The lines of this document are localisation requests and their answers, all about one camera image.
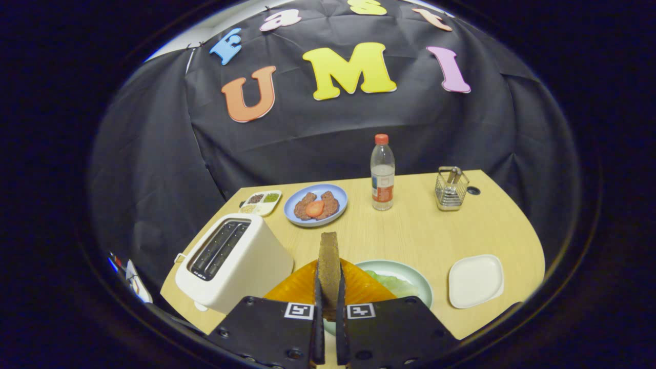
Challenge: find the coloured clutter pile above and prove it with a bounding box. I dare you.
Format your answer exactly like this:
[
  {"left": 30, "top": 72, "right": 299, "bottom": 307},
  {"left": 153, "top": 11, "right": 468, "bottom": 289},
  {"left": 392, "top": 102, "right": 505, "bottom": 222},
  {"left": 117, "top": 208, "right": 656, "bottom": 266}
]
[{"left": 108, "top": 251, "right": 153, "bottom": 304}]

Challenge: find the brown bread slice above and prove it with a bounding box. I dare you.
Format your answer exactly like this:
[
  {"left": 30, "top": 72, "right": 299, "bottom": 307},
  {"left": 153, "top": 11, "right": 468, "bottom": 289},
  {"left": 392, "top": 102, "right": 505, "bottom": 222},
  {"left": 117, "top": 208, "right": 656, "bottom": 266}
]
[{"left": 317, "top": 232, "right": 343, "bottom": 322}]

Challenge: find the white seasoning tray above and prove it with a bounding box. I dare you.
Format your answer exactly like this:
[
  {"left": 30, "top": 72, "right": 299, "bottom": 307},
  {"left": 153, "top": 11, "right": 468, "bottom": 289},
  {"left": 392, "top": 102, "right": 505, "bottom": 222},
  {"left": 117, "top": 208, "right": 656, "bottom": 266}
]
[{"left": 239, "top": 190, "right": 282, "bottom": 217}]

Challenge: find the metal wire basket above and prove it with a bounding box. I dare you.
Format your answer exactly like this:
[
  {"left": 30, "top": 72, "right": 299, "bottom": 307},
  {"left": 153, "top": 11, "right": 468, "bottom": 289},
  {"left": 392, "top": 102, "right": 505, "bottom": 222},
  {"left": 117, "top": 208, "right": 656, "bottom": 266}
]
[{"left": 435, "top": 166, "right": 470, "bottom": 212}]

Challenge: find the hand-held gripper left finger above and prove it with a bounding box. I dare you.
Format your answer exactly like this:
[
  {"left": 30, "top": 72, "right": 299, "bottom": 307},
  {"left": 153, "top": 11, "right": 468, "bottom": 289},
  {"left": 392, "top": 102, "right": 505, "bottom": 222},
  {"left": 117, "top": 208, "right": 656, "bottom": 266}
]
[{"left": 208, "top": 259, "right": 326, "bottom": 369}]

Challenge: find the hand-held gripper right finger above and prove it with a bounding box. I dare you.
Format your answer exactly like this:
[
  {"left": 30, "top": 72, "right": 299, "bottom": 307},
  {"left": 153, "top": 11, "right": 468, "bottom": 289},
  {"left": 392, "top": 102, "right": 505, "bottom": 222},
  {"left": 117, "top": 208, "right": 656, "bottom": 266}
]
[{"left": 336, "top": 258, "right": 459, "bottom": 369}]

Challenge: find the clear bottle with red cap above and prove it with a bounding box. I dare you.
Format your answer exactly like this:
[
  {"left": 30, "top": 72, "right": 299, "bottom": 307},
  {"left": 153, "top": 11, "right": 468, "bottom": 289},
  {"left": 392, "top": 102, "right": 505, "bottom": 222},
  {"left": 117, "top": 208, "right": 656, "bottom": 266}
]
[{"left": 370, "top": 134, "right": 396, "bottom": 211}]

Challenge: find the pale green round plate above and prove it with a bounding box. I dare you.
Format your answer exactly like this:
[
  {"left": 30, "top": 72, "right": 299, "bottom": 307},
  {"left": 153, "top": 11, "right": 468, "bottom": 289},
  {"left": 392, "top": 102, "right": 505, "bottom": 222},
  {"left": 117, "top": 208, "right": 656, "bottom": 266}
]
[{"left": 324, "top": 260, "right": 434, "bottom": 336}]

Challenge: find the blue round plate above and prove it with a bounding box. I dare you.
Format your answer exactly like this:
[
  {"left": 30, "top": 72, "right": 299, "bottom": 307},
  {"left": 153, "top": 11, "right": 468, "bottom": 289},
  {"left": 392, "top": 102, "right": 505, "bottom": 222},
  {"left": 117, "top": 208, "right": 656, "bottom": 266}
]
[{"left": 283, "top": 184, "right": 349, "bottom": 228}]

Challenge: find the white square plate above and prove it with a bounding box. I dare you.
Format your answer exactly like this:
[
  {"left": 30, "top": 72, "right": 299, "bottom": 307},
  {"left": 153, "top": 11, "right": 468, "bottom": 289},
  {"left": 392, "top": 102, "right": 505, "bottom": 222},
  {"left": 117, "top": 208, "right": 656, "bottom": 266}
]
[{"left": 448, "top": 254, "right": 505, "bottom": 310}]

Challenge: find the brown meat patty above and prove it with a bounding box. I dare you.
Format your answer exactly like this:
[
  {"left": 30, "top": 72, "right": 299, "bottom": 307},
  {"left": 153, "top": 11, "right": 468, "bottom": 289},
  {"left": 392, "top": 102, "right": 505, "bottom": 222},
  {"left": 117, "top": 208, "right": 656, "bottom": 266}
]
[
  {"left": 294, "top": 192, "right": 317, "bottom": 221},
  {"left": 317, "top": 191, "right": 340, "bottom": 221}
]

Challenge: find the white toaster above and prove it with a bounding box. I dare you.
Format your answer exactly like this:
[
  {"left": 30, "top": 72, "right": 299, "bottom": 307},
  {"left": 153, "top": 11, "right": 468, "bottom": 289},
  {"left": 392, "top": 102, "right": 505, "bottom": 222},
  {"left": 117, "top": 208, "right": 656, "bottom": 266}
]
[{"left": 175, "top": 213, "right": 295, "bottom": 315}]

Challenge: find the green lettuce leaf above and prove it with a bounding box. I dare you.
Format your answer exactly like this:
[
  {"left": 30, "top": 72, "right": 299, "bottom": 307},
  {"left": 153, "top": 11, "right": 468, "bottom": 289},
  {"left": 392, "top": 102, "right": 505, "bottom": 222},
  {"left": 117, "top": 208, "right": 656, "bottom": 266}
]
[{"left": 365, "top": 270, "right": 420, "bottom": 299}]

